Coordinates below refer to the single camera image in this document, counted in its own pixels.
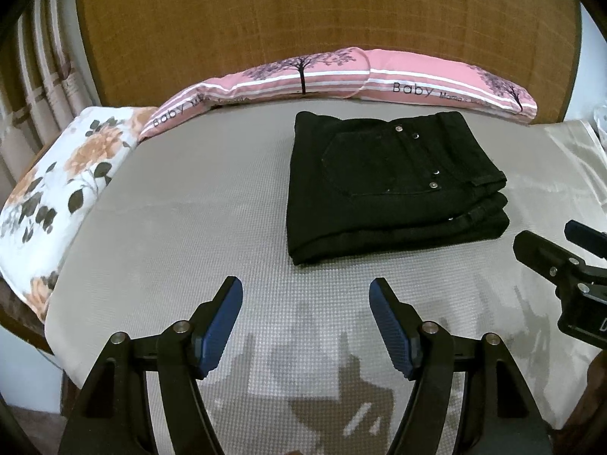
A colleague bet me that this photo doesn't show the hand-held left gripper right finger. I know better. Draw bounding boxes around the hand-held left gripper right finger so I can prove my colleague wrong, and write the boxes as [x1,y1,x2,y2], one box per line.
[369,277,553,455]

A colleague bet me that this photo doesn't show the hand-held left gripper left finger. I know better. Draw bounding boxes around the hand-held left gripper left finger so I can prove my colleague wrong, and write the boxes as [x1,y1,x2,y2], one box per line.
[57,275,245,455]

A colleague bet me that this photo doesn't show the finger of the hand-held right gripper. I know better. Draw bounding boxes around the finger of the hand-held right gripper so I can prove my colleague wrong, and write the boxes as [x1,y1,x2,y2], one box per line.
[513,230,587,291]
[564,219,607,262]

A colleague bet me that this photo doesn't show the black pants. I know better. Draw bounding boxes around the black pants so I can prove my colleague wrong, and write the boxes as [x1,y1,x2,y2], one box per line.
[287,110,510,266]

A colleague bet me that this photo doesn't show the cream satin sheet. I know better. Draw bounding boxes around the cream satin sheet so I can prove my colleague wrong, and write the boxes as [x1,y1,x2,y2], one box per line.
[541,118,607,247]

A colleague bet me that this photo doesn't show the grey textured bed mat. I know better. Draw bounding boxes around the grey textured bed mat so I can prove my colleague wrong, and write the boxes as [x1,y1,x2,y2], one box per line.
[44,97,607,455]

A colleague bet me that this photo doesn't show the pink striped tree-print pillow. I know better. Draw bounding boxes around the pink striped tree-print pillow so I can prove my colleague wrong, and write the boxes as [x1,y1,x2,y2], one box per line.
[353,50,539,126]
[138,46,373,142]

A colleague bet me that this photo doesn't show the white floral pillow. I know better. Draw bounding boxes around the white floral pillow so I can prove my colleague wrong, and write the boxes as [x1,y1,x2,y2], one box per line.
[0,105,159,325]

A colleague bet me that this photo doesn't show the beige striped curtain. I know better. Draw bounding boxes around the beige striped curtain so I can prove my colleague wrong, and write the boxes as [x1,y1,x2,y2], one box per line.
[0,0,102,209]

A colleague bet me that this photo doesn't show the wooden headboard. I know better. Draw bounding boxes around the wooden headboard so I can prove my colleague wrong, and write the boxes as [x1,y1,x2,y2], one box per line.
[73,0,583,124]

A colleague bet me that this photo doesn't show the wooden bed frame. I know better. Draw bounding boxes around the wooden bed frame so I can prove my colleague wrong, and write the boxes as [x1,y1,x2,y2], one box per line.
[0,275,607,437]

